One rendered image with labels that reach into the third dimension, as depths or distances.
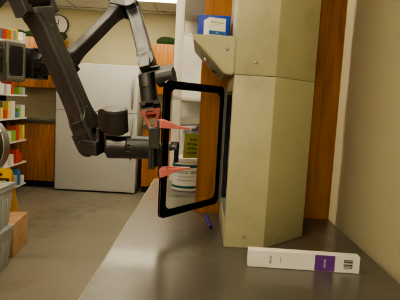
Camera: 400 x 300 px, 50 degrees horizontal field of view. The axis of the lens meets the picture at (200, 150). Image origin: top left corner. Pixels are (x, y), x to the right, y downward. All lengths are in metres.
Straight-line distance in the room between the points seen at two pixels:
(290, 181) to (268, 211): 0.13
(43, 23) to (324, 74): 0.94
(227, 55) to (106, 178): 5.21
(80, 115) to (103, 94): 5.10
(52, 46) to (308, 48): 0.70
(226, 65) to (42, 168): 5.63
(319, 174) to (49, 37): 1.01
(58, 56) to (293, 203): 0.76
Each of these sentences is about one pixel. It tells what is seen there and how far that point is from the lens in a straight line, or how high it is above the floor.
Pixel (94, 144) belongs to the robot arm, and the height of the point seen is 1.22.
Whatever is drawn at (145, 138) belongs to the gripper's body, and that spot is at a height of 1.24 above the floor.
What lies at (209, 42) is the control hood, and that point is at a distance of 1.17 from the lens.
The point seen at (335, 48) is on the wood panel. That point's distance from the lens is 1.61.
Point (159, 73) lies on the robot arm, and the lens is 1.47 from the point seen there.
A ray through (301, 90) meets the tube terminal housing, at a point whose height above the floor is 1.38.
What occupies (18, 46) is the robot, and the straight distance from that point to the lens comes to 1.82.
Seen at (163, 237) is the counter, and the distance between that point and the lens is 1.28.
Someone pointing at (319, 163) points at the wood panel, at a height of 1.14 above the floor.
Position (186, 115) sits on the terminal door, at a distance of 1.30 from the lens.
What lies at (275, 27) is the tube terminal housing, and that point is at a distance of 1.19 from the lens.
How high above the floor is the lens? 1.33
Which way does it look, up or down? 6 degrees down
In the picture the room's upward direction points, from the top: 3 degrees clockwise
